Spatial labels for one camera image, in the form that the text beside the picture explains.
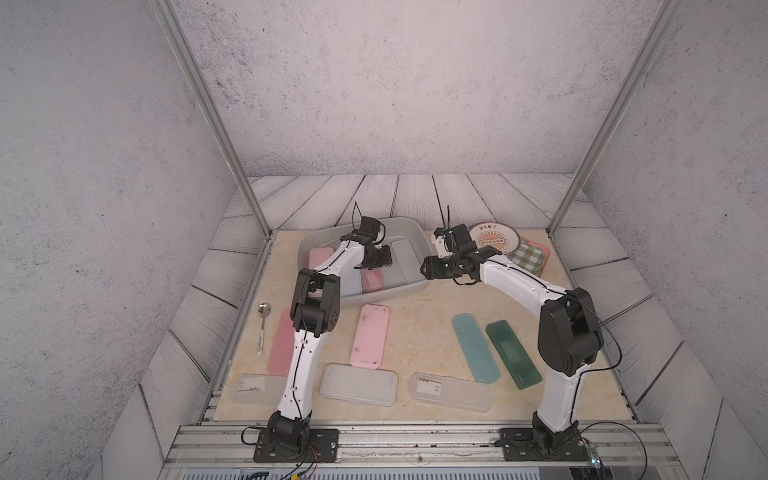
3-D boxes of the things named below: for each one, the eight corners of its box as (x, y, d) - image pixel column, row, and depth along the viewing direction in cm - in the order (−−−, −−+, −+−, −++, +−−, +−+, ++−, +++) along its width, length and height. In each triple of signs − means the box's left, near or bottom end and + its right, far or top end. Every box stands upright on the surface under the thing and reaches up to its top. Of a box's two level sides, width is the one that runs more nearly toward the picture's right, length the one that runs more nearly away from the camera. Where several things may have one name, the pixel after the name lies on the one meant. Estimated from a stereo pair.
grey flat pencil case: (317, 396, 83) (314, 393, 80) (326, 365, 89) (324, 361, 86) (395, 408, 81) (395, 405, 78) (399, 375, 86) (400, 371, 84)
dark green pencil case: (520, 391, 83) (523, 387, 81) (484, 328, 96) (486, 323, 94) (539, 383, 85) (543, 379, 82) (501, 322, 97) (504, 317, 95)
